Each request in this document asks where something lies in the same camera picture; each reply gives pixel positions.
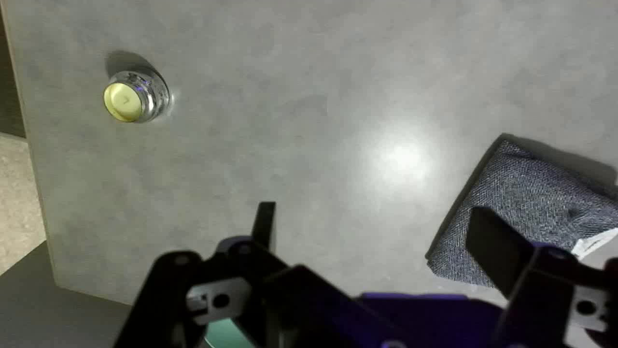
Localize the grey blue striped towel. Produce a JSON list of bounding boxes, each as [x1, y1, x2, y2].
[[426, 132, 618, 290]]

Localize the small glass jar yellow lid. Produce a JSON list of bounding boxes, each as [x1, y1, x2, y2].
[[101, 68, 175, 126]]

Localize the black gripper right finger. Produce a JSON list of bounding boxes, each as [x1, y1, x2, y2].
[[464, 205, 618, 348]]

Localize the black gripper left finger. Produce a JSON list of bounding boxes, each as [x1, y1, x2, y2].
[[115, 201, 389, 348]]

